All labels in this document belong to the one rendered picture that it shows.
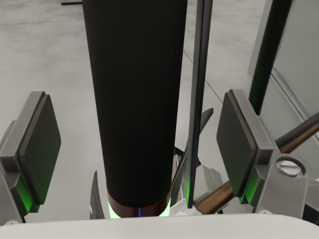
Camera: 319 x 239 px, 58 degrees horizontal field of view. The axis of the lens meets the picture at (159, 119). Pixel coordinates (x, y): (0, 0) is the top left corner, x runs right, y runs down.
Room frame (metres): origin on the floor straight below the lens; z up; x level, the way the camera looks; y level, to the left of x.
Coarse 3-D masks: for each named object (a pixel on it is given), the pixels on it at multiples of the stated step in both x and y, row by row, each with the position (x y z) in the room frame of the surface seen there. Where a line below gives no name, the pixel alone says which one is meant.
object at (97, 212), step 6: (96, 174) 0.49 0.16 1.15; (96, 180) 0.47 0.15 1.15; (96, 186) 0.45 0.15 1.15; (96, 192) 0.43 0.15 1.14; (90, 198) 0.47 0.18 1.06; (96, 198) 0.42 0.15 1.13; (90, 204) 0.46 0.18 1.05; (96, 204) 0.41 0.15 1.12; (96, 210) 0.40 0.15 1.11; (102, 210) 0.37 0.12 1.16; (90, 216) 0.44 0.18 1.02; (96, 216) 0.39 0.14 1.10; (102, 216) 0.36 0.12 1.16
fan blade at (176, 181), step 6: (210, 108) 0.42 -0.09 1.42; (204, 114) 0.43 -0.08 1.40; (210, 114) 0.40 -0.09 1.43; (204, 120) 0.40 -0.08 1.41; (204, 126) 0.38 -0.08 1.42; (186, 144) 0.51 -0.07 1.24; (186, 150) 0.38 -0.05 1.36; (186, 156) 0.35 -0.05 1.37; (180, 162) 0.37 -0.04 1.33; (180, 168) 0.34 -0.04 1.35; (180, 174) 0.38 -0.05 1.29; (174, 180) 0.32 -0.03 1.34; (180, 180) 0.40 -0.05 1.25; (174, 186) 0.32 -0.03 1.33; (174, 192) 0.34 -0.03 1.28; (174, 198) 0.35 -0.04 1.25; (174, 204) 0.35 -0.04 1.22
